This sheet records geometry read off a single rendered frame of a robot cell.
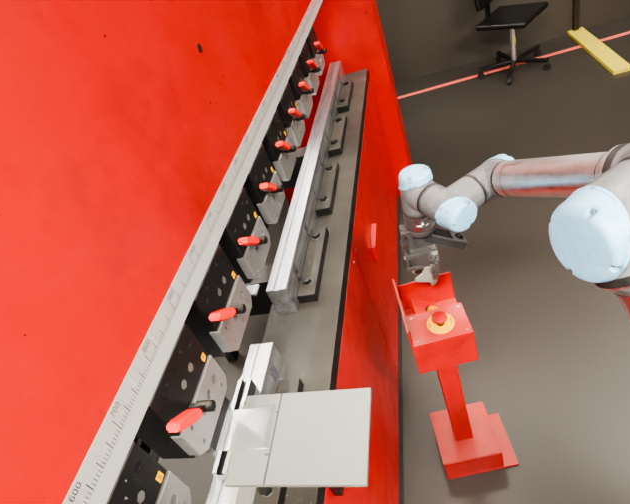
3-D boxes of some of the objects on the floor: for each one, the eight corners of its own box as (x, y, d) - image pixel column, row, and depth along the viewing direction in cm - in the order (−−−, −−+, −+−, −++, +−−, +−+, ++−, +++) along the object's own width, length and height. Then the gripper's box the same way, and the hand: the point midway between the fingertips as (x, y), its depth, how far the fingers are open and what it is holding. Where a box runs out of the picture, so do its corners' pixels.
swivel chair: (545, 49, 396) (543, -68, 343) (555, 76, 357) (555, -52, 304) (477, 65, 417) (465, -43, 364) (479, 92, 378) (466, -25, 325)
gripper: (396, 218, 118) (405, 278, 131) (403, 240, 111) (412, 301, 124) (430, 211, 117) (436, 272, 130) (439, 232, 110) (444, 294, 123)
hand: (434, 280), depth 126 cm, fingers closed
